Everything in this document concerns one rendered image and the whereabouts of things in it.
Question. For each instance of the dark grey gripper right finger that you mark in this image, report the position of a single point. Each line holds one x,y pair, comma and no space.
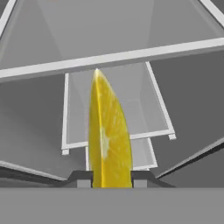
141,176

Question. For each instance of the yellow lemon wedge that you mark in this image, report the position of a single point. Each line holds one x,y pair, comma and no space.
110,131

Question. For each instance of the grey fridge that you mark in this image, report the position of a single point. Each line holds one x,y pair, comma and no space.
192,105

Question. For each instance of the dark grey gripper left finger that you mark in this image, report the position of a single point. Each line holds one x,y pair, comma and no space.
82,176

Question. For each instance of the medium glass fridge shelf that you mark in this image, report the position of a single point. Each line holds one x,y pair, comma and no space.
145,110

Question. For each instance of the large glass fridge shelf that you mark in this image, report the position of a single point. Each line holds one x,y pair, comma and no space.
116,29

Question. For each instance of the small glass fridge shelf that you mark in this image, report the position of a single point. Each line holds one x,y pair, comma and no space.
143,154

